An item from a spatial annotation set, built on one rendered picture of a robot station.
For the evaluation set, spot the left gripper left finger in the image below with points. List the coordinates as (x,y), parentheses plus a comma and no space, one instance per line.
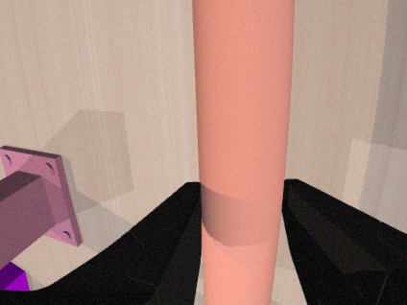
(157,262)

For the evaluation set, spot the purple block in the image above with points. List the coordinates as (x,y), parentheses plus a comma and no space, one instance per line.
(13,278)

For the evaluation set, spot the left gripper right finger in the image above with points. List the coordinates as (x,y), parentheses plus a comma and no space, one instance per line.
(342,255)

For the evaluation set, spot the long salmon-pink rail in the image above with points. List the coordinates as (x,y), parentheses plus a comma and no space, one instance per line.
(243,57)

